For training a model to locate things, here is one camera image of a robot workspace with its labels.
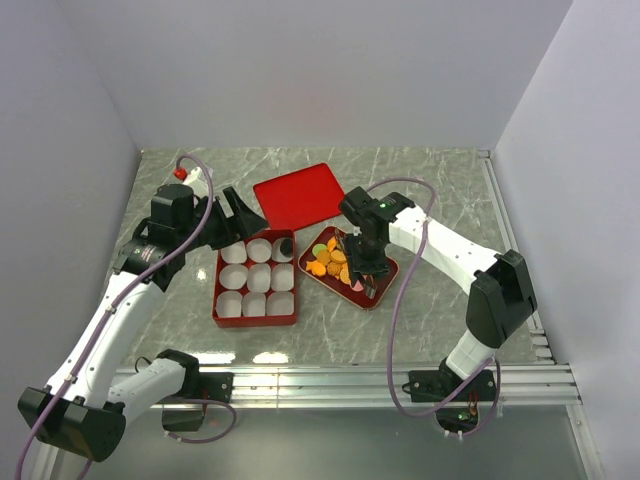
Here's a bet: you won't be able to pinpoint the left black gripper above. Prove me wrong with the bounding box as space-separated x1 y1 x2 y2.
178 186 269 252

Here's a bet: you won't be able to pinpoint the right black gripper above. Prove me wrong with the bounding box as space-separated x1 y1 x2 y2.
344 231 390 286

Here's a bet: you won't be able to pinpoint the black sandwich cookie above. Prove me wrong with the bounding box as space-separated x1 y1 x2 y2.
279 238 294 257

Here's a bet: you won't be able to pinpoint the orange fish cookie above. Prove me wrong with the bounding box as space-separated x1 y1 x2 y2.
305 260 327 277

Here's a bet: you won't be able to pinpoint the metal tongs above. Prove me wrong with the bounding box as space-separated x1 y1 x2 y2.
334 228 378 299

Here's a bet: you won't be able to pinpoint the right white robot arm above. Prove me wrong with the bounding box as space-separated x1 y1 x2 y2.
339 187 537 399

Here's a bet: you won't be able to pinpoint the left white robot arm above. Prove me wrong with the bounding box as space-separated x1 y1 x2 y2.
18 184 268 462

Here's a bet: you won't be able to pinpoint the orange sandwich cookie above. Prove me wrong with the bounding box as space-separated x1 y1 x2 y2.
339 263 351 284

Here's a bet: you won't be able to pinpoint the dark red gold-rimmed tray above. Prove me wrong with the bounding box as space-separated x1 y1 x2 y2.
298 226 399 310

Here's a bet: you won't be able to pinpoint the green round cookie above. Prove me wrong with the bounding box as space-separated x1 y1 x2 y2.
312 243 327 256

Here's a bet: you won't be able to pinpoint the red box lid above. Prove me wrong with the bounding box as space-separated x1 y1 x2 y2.
253 163 345 231

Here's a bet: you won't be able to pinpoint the red cookie box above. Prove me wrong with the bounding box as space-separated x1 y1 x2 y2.
212 230 297 329

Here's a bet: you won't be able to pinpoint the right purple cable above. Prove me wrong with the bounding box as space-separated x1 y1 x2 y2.
367 178 504 439

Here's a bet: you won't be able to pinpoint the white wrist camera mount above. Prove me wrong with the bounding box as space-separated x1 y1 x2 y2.
173 167 209 197

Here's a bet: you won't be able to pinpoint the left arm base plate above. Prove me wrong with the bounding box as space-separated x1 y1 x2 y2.
161 371 234 404

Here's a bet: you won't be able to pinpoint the aluminium rail frame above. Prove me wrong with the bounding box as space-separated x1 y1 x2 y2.
53 363 584 410

